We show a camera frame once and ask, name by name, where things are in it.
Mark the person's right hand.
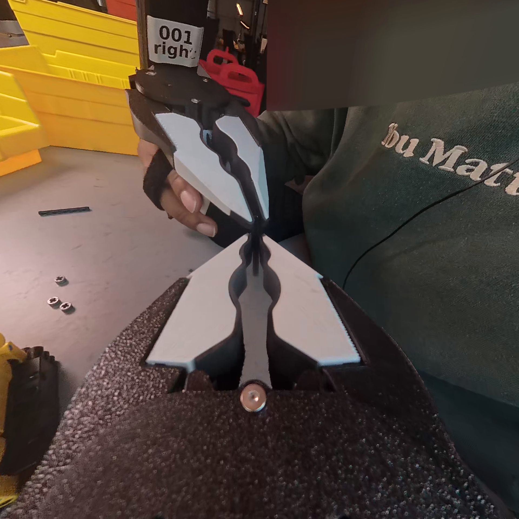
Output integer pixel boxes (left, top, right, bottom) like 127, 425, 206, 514
137, 140, 218, 238

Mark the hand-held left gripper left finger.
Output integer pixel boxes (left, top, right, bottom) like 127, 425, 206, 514
146, 234, 255, 371

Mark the yellow lego model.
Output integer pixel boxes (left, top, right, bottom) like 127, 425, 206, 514
0, 332, 61, 503

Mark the red plastic bin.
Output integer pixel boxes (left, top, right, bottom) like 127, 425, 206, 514
199, 48, 241, 84
219, 64, 265, 118

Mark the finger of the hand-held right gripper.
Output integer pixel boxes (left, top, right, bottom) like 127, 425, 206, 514
215, 116, 270, 220
155, 113, 255, 224

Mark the thin black cord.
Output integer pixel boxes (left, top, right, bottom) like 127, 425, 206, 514
342, 159, 519, 288

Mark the person's right forearm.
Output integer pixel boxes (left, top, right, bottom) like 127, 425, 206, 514
255, 109, 349, 241

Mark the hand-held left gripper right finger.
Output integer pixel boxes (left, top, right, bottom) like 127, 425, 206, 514
261, 234, 361, 369

